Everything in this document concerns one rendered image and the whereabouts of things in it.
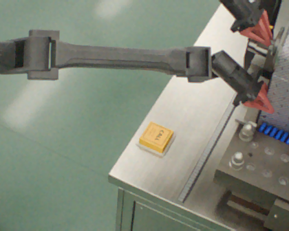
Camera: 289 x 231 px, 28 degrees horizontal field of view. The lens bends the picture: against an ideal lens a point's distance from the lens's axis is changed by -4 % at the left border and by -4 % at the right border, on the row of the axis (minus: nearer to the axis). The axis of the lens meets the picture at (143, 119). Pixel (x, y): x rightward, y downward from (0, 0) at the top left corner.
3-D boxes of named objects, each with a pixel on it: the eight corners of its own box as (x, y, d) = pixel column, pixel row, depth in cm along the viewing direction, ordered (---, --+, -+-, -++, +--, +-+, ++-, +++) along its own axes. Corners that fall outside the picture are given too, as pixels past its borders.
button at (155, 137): (150, 126, 165) (151, 120, 163) (173, 135, 163) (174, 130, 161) (138, 144, 161) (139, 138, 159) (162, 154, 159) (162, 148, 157)
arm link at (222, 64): (210, 62, 141) (223, 45, 142) (199, 66, 148) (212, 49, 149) (230, 81, 142) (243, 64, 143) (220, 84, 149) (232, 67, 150)
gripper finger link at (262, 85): (259, 128, 148) (233, 104, 146) (268, 109, 152) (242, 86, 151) (276, 119, 143) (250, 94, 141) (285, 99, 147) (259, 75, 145)
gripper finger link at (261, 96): (261, 123, 149) (235, 99, 147) (270, 104, 153) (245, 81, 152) (279, 113, 144) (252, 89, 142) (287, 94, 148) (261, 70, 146)
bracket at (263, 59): (239, 108, 171) (260, 31, 148) (259, 117, 170) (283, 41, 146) (232, 120, 168) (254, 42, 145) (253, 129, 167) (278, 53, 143)
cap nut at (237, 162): (232, 156, 144) (235, 145, 141) (245, 161, 143) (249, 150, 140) (226, 167, 142) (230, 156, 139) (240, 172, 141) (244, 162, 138)
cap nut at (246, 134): (241, 127, 150) (245, 116, 147) (254, 133, 149) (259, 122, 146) (237, 137, 148) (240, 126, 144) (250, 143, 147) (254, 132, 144)
